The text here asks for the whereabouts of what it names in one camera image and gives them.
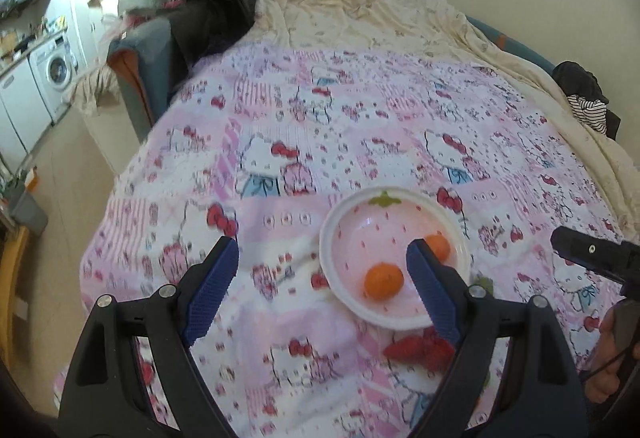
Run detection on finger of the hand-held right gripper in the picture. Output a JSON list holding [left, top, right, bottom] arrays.
[[550, 225, 640, 285]]

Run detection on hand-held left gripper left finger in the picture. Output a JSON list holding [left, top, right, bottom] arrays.
[[57, 235, 241, 438]]

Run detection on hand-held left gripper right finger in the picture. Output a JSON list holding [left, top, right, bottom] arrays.
[[406, 238, 588, 438]]

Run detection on small mandarin orange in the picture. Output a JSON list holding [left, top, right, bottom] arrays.
[[424, 234, 451, 264], [364, 263, 405, 302]]

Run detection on green lime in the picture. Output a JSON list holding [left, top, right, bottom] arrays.
[[470, 274, 496, 300]]

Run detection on red strawberry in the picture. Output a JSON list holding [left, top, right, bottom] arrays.
[[422, 337, 457, 373], [383, 337, 426, 361]]

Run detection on pink strawberry print plate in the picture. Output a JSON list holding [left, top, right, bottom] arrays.
[[319, 187, 472, 331]]

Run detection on person's right hand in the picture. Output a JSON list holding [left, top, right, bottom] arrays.
[[584, 305, 627, 405]]

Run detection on striped garment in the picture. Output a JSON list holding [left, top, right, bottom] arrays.
[[567, 95, 609, 135]]

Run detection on pink cartoon printed blanket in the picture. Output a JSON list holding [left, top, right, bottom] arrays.
[[52, 43, 632, 438]]

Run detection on grey bin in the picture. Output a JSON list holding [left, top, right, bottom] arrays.
[[9, 182, 49, 237]]

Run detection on wooden chair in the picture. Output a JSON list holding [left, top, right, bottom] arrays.
[[0, 225, 32, 365]]

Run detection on beige cloth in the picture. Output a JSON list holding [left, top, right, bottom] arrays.
[[69, 67, 122, 115]]

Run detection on white low cabinet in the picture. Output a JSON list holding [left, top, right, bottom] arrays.
[[0, 52, 54, 165]]

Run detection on white washing machine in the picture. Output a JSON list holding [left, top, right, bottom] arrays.
[[29, 31, 82, 125]]

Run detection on cream floral blanket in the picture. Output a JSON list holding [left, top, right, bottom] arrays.
[[255, 0, 640, 239]]

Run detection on black jacket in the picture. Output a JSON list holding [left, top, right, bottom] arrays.
[[152, 0, 257, 75]]

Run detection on white tall cabinet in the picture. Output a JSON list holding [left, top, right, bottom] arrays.
[[45, 0, 110, 74]]

